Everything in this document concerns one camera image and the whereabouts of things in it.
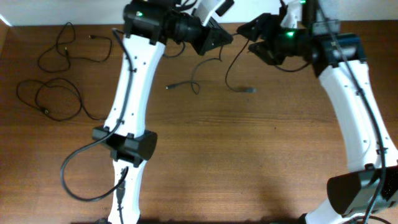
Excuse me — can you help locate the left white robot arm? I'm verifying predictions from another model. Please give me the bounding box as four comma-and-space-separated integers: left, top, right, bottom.
93, 0, 234, 223

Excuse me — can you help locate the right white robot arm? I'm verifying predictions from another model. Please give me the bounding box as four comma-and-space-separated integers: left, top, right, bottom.
237, 1, 397, 224

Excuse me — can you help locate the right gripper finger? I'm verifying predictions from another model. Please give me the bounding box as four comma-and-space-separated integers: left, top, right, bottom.
248, 41, 286, 65
236, 13, 280, 42

